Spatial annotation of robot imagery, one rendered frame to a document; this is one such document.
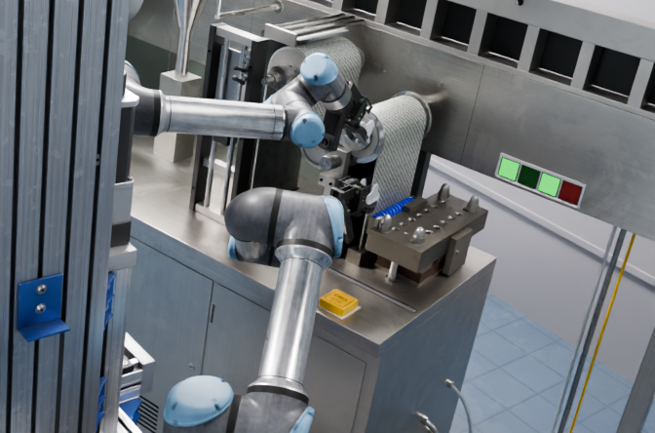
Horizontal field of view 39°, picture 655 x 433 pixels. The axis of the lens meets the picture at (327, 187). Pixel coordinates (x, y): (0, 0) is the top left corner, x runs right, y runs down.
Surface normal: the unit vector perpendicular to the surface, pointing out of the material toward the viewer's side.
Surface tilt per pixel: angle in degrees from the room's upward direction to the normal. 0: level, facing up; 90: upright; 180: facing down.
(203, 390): 7
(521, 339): 0
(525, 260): 90
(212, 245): 0
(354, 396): 90
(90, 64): 90
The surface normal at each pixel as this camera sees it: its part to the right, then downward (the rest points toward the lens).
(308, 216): 0.01, -0.42
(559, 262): -0.74, 0.15
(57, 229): 0.65, 0.40
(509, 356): 0.16, -0.90
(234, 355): -0.56, 0.25
